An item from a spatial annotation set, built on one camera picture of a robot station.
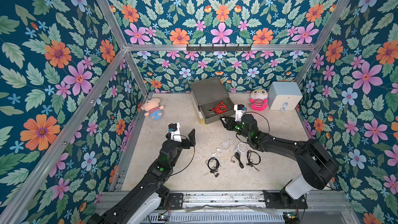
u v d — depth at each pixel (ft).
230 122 2.49
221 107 2.97
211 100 2.90
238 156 2.90
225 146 3.04
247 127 2.19
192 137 2.33
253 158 2.90
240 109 2.52
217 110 2.90
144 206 1.84
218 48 3.05
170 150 1.91
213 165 2.78
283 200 2.13
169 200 2.39
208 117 2.71
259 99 3.54
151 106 3.40
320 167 1.47
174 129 2.16
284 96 3.24
